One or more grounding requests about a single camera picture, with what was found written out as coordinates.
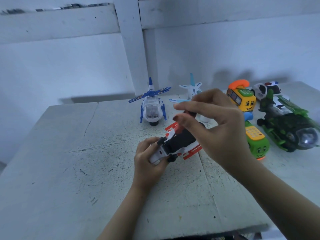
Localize yellow orange toy car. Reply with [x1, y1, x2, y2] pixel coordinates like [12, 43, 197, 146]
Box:
[226, 79, 257, 113]

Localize white wooden table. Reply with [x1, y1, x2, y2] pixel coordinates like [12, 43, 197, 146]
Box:
[0, 81, 320, 240]

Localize person's left hand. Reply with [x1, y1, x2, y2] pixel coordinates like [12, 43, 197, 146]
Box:
[132, 137, 171, 194]

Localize white toy airplane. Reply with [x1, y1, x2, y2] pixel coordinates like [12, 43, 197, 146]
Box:
[169, 72, 216, 129]

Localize red white toy vehicle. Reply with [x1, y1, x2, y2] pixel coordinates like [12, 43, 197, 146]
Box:
[148, 111, 203, 165]

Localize white blue toy vehicle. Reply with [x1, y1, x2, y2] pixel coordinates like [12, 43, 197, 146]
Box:
[128, 77, 172, 127]

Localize person's right hand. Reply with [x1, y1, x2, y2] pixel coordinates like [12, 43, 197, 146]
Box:
[172, 88, 253, 173]

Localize green orange toy car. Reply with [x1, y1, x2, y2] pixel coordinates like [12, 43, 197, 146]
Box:
[243, 111, 271, 160]

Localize person's left forearm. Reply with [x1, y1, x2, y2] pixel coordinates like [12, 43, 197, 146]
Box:
[97, 186, 151, 240]

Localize person's dark trousers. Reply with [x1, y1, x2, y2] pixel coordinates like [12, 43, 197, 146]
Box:
[160, 233, 251, 240]

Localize dark green toy helicopter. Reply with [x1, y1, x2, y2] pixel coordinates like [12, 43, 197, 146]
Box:
[256, 89, 320, 153]

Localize red screwdriver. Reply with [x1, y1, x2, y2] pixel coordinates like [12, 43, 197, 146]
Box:
[172, 111, 198, 140]

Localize black white toy car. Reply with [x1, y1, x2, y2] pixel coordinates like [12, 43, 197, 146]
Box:
[252, 81, 291, 103]

